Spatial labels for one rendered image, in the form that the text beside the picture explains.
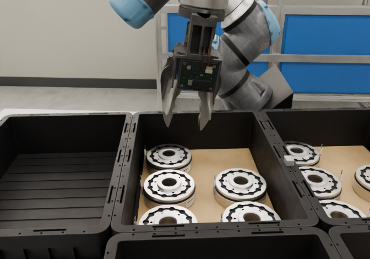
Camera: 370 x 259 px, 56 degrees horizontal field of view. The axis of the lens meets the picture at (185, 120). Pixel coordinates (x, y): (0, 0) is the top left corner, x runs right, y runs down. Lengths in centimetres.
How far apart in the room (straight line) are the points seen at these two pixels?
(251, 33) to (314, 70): 173
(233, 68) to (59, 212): 58
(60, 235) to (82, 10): 313
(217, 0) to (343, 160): 54
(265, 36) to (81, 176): 60
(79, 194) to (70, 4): 294
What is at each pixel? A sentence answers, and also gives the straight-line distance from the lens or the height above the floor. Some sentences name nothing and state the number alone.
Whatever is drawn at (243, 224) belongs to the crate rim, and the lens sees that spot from 52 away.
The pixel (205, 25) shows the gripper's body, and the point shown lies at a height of 118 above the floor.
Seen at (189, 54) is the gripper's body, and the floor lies 114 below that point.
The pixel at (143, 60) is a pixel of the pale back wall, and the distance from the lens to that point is 352.
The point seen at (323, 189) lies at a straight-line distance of 74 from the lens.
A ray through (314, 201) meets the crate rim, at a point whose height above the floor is 93.
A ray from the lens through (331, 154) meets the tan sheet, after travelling 93.
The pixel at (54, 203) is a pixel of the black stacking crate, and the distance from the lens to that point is 76.
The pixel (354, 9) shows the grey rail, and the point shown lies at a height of 92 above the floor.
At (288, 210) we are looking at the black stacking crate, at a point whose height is 88.
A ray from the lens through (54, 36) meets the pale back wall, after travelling 371.
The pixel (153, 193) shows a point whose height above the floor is 86.
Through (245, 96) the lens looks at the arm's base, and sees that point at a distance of 102.
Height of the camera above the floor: 128
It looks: 26 degrees down
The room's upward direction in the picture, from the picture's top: straight up
